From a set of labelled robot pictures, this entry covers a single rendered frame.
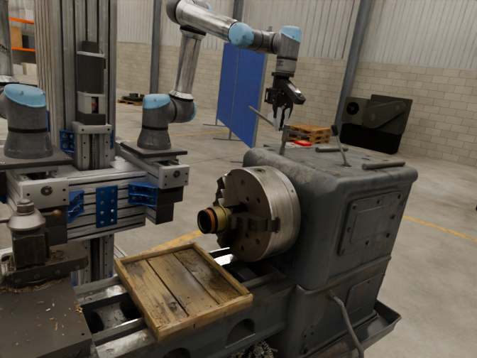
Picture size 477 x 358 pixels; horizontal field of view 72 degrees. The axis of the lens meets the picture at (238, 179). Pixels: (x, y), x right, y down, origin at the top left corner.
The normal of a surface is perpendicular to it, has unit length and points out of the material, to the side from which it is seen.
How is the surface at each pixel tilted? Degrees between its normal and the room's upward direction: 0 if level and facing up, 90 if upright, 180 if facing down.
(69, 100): 90
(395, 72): 90
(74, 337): 0
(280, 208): 61
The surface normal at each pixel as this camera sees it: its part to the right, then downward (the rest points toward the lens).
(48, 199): 0.68, 0.30
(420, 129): -0.62, 0.16
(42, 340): 0.12, -0.95
